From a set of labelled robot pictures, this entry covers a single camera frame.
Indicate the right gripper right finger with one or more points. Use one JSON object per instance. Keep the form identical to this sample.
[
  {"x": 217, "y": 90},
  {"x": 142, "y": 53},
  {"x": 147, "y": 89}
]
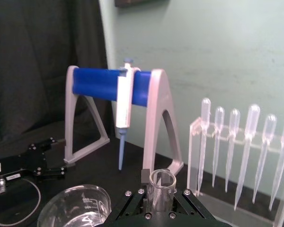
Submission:
[{"x": 194, "y": 201}]

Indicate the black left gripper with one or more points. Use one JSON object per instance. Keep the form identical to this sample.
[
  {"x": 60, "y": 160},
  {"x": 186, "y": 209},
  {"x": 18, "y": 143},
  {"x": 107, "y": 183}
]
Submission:
[{"x": 26, "y": 163}]

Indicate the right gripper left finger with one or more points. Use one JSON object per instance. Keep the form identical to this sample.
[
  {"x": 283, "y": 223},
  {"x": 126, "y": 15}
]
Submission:
[{"x": 129, "y": 199}]

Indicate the clear glass test tube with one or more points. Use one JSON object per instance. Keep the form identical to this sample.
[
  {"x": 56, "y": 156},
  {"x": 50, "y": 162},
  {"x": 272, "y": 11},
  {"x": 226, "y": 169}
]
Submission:
[{"x": 162, "y": 196}]

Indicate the clear acrylic pipette rack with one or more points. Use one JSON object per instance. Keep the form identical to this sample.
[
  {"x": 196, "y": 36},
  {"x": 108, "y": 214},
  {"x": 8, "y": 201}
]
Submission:
[{"x": 192, "y": 151}]

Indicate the clear glass beaker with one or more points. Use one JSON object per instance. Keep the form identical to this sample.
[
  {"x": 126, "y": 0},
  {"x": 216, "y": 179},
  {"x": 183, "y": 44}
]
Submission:
[{"x": 68, "y": 208}]

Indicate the grey stand with blue bar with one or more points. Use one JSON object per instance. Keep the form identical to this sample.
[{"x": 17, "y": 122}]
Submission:
[{"x": 97, "y": 85}]

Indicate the black hanging cloth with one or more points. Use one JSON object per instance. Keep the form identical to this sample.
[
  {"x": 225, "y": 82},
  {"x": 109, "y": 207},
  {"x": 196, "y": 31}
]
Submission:
[{"x": 38, "y": 71}]

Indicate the white pipette with blue tip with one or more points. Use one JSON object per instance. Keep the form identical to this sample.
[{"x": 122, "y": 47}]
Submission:
[{"x": 124, "y": 101}]

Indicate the dark frame on wall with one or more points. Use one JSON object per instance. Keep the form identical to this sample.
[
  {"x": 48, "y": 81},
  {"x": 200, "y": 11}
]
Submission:
[{"x": 137, "y": 2}]

